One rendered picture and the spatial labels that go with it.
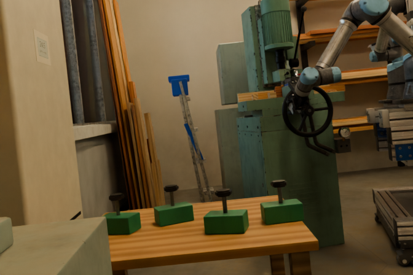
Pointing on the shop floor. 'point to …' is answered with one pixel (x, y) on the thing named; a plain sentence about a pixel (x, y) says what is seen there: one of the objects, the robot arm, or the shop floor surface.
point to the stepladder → (180, 85)
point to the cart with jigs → (211, 232)
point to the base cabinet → (295, 177)
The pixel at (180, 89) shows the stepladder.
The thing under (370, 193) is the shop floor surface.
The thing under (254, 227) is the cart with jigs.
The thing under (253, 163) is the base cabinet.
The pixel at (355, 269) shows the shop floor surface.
